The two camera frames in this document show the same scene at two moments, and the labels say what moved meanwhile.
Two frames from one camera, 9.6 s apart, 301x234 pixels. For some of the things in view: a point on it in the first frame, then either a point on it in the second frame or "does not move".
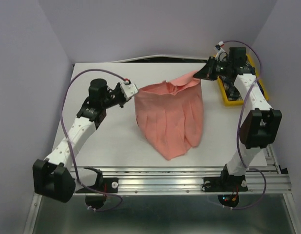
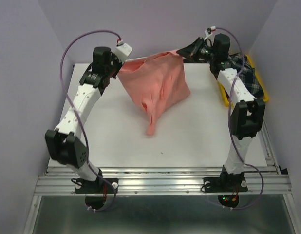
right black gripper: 207,72 -> 191,50
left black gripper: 118,88 -> 118,64
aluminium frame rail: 272,180 does not move
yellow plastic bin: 229,103 does not move
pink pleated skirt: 170,115 -> 155,83
